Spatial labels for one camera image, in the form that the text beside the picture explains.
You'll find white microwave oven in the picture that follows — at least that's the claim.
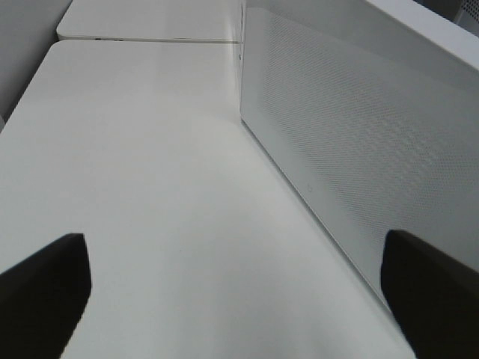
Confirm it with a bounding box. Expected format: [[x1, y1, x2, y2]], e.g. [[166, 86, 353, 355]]
[[239, 0, 479, 72]]

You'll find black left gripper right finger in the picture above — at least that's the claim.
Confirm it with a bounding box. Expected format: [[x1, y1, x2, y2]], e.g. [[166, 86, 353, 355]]
[[380, 230, 478, 358]]

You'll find white microwave door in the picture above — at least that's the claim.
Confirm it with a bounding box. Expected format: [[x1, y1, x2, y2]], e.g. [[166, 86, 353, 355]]
[[240, 8, 478, 292]]

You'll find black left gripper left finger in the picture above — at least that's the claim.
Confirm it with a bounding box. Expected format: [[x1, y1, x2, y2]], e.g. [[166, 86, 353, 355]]
[[1, 233, 92, 358]]

